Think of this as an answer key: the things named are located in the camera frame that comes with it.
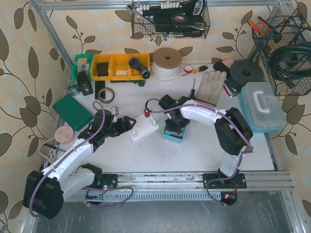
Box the black pipe fitting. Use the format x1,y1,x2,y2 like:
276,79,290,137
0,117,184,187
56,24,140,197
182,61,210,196
129,58,151,80

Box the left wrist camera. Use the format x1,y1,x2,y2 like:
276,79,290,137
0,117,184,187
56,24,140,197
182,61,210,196
109,106,119,123

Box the glass jar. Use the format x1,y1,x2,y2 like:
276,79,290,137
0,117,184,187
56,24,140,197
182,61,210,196
67,82,81,96

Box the beige work glove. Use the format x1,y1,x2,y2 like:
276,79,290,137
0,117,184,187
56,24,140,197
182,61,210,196
195,71,227,106

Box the top wire basket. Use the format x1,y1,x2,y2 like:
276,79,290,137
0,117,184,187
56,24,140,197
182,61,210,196
126,0,210,41

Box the black coiled hose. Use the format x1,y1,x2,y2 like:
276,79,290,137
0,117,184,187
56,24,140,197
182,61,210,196
269,14,311,83

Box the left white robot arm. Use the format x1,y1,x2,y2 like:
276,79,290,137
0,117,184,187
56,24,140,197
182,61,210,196
22,110,137,219

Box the wire basket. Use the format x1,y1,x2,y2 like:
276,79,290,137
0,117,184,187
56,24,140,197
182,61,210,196
126,0,210,41
252,15,311,96

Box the right wire basket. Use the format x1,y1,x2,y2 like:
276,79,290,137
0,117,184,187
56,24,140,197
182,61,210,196
252,15,311,96

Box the round pink power strip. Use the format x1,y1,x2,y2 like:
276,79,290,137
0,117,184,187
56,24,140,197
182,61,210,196
54,125,75,144

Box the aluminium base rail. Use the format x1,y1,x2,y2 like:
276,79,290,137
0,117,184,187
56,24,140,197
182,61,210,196
62,169,294,202

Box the teal clear toolbox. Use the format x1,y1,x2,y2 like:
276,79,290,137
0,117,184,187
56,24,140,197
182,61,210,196
238,82,286,133

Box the large red spring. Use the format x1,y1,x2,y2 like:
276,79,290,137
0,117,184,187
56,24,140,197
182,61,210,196
144,109,150,118

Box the white cable spool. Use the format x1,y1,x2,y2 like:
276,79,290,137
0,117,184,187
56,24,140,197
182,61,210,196
152,47,182,82

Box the yellow plastic bin row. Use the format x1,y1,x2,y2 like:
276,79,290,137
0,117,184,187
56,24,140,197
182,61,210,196
90,53,151,81

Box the teal plastic parts tray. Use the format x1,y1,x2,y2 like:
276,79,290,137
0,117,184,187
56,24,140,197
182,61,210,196
162,125,186,143

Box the red tape roll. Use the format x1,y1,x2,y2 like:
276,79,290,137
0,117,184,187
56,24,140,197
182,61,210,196
184,65,192,74

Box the red springs in tray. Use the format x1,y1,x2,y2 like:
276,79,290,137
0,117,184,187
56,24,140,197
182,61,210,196
167,128,183,139

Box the white four-peg base plate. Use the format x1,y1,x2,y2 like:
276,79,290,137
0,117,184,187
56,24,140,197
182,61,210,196
128,114,159,142

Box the green flat case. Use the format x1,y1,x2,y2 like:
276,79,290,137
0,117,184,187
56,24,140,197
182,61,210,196
52,95,93,131

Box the green plastic bin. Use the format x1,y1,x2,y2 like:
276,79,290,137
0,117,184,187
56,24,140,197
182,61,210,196
71,54,94,81

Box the black disc spool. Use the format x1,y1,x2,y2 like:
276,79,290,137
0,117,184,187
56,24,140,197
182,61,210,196
226,60,264,92

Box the black green device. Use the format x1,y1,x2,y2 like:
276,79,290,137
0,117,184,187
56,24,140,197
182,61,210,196
77,71,93,96

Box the brown tape roll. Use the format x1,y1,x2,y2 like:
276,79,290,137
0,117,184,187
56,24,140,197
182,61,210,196
97,87,115,104

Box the orange handled pliers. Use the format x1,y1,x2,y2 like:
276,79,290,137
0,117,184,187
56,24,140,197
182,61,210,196
247,16,272,36

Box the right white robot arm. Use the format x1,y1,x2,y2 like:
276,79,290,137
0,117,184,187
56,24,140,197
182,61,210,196
158,95,253,178

